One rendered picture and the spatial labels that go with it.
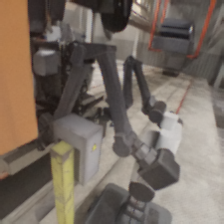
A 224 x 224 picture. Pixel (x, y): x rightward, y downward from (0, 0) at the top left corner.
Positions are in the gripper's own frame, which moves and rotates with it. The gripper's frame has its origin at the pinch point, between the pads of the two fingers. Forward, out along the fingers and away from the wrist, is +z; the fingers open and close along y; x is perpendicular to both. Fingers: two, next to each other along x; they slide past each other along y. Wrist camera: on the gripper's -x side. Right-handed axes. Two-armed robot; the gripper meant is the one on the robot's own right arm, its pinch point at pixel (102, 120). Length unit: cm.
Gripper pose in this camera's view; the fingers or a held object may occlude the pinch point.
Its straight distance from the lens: 70.7
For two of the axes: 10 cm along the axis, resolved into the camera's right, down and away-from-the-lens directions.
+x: -1.3, 8.9, 4.4
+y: 8.5, 3.3, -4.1
